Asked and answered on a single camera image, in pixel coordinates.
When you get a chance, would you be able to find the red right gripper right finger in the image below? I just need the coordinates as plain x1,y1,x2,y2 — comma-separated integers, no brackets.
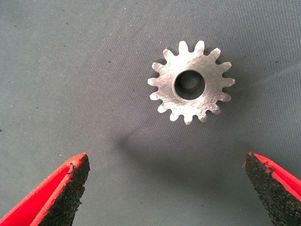
243,152,301,226

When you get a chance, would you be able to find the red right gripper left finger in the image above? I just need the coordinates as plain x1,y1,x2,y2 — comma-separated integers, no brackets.
0,152,90,226

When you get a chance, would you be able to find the small steel planetary gear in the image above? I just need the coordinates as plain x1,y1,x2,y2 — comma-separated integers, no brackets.
147,40,236,125

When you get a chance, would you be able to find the dark grey table cloth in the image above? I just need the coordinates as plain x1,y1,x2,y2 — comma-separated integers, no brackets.
0,0,301,226

